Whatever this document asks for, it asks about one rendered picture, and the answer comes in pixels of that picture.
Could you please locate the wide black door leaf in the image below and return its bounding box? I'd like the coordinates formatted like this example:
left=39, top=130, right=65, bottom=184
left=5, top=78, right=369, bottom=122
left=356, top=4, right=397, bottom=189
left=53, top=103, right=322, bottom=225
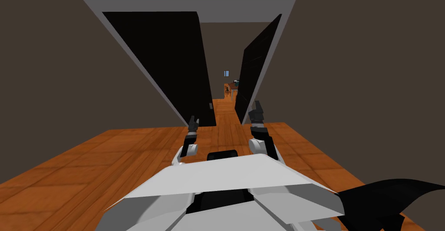
left=102, top=11, right=217, bottom=127

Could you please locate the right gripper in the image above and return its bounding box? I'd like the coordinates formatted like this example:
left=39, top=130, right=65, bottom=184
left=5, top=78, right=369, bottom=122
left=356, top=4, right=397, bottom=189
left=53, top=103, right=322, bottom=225
left=248, top=100, right=265, bottom=122

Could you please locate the narrow black door leaf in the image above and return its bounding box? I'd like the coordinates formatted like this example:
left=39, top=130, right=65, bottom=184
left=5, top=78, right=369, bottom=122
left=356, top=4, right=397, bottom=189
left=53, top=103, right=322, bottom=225
left=234, top=13, right=283, bottom=125

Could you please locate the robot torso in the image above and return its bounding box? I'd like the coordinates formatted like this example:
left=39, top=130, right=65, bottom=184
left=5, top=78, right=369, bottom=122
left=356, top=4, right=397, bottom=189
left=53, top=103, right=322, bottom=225
left=95, top=150, right=345, bottom=231

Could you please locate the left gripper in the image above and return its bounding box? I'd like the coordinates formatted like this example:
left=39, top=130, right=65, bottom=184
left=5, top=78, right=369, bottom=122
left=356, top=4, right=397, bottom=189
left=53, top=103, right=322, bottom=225
left=187, top=115, right=200, bottom=133

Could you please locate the brown wooden table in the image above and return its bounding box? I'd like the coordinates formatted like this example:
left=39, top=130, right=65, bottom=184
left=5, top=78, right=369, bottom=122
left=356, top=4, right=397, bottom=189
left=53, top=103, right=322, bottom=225
left=228, top=79, right=241, bottom=101

